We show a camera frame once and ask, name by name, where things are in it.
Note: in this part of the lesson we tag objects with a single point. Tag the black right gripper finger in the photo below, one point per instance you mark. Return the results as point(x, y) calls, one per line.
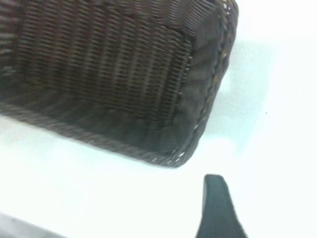
point(218, 210)

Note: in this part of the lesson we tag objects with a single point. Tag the dark brown woven wicker basket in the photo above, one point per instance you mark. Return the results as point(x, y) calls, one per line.
point(99, 74)

